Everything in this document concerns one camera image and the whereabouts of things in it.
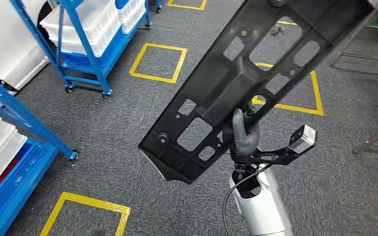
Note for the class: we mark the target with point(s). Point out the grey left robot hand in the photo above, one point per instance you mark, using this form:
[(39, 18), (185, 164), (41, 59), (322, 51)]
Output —
[(97, 232)]

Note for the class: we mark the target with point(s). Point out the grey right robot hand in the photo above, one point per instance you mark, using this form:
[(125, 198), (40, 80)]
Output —
[(241, 136)]

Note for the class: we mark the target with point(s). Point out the black plastic plate bracket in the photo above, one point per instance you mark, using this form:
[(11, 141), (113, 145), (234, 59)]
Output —
[(228, 84)]

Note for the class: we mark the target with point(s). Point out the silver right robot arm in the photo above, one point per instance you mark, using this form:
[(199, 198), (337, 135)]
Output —
[(264, 211)]

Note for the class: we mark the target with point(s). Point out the red part in crate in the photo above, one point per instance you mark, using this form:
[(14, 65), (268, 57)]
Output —
[(4, 177)]

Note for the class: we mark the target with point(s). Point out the large blue metal shelf rack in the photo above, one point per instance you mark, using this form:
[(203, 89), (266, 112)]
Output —
[(13, 104)]

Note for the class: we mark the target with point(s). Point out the blue plastic crate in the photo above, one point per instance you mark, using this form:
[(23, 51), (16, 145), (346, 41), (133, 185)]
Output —
[(78, 60), (19, 195)]

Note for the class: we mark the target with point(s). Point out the yellow floor tape strip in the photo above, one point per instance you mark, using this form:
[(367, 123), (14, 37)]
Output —
[(286, 22)]

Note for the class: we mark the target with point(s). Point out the small blue wheeled rack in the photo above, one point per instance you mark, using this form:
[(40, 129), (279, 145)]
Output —
[(92, 62)]

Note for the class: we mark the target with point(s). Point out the white car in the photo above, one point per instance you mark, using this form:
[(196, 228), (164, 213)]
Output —
[(6, 39)]

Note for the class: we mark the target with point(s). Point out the black wrist camera mount bracket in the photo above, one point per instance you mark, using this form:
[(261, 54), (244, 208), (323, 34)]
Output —
[(273, 156)]

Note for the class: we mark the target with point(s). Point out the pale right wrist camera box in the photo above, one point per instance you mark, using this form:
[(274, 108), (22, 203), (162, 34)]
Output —
[(304, 141)]

